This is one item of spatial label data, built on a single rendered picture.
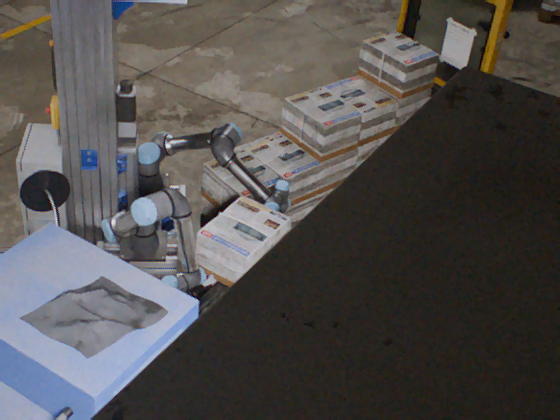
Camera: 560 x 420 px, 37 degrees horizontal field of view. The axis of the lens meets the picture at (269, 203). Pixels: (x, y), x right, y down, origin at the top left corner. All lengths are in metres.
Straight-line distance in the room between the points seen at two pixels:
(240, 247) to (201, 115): 3.03
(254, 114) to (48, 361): 4.66
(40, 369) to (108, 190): 1.86
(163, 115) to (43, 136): 2.63
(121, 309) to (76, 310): 0.13
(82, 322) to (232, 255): 1.52
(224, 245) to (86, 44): 1.06
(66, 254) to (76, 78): 1.30
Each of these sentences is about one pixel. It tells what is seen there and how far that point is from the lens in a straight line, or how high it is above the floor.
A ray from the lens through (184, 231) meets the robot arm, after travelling 3.62.
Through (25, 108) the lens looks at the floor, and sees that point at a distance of 6.80.
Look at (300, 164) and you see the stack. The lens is 4.69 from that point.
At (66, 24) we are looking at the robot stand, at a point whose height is 1.90.
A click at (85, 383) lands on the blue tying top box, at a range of 2.24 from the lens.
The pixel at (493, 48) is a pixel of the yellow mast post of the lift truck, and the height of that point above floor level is 1.35.
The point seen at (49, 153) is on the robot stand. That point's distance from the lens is 4.01.
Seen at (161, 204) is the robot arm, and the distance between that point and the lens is 3.50.
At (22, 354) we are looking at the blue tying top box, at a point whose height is 1.74.
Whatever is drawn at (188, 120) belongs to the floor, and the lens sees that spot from 6.60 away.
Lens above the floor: 3.44
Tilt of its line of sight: 37 degrees down
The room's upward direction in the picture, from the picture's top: 6 degrees clockwise
